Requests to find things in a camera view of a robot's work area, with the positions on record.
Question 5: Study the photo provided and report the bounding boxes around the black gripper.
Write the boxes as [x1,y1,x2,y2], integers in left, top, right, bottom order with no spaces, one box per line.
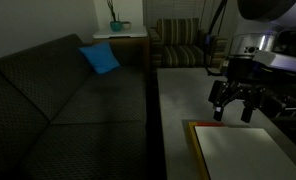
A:
[207,79,266,124]

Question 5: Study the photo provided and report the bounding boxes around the small black floor device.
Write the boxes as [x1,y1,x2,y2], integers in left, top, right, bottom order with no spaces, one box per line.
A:
[271,95,296,118]

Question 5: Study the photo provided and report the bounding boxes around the striped armchair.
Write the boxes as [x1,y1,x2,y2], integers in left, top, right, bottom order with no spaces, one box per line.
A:
[147,17,228,72]

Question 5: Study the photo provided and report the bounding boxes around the wooden side table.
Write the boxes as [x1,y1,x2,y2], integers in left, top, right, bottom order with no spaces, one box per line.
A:
[91,35,151,73]

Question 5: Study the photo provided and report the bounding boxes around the white tray board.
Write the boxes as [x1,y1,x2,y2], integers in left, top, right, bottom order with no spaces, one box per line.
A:
[92,26,149,40]

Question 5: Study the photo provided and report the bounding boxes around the blue throw pillow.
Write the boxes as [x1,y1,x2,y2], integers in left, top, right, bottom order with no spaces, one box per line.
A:
[78,41,121,76]

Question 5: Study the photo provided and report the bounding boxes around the teal plant pot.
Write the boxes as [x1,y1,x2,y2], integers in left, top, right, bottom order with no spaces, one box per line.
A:
[109,20,124,33]

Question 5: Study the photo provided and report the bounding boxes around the thin dark plant stems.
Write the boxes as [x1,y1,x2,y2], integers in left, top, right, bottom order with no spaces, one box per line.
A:
[106,0,120,23]

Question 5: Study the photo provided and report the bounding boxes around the dark brown patterned sofa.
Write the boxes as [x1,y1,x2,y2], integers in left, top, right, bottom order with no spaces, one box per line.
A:
[0,33,148,180]

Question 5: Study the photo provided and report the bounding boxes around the white wrist camera block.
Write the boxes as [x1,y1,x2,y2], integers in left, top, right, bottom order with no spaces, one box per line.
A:
[252,49,296,75]

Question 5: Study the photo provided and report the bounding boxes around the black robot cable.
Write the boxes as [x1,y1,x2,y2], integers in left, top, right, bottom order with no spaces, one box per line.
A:
[203,0,230,78]

